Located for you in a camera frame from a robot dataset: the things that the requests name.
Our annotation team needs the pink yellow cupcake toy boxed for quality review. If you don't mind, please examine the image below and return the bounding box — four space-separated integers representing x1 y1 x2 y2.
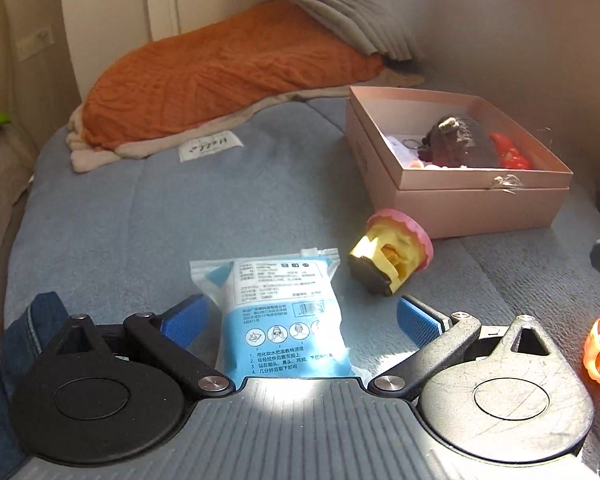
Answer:
348 209 434 297

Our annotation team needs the blue white mask packet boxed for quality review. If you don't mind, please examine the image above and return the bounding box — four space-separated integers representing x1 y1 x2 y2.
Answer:
189 248 354 387

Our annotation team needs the orange red doll figure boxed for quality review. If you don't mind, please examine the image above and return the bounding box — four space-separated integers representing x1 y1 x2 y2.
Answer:
489 133 533 170

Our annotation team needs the black plush mouse toy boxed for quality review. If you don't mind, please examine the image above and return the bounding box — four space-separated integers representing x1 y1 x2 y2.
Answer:
418 115 500 168

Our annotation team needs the grey blue fleece blanket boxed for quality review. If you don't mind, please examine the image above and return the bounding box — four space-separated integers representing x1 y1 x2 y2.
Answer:
5 98 600 479

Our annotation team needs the dark denim left leg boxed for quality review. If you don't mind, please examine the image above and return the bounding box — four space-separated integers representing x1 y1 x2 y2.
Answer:
0 292 69 479

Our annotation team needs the pink cardboard box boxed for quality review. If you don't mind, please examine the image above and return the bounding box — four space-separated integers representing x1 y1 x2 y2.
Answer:
346 87 572 238

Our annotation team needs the beige blanket under pillow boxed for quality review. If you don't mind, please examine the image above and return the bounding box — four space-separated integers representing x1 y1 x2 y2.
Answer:
66 58 422 174

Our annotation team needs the orange textured pillow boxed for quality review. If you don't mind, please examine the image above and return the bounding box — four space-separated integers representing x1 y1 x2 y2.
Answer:
80 0 384 151

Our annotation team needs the grey folded curtain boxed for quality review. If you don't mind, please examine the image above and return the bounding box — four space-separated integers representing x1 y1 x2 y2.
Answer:
290 0 414 62

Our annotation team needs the white wall socket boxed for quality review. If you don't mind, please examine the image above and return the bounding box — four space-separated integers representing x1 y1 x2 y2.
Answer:
16 27 55 62

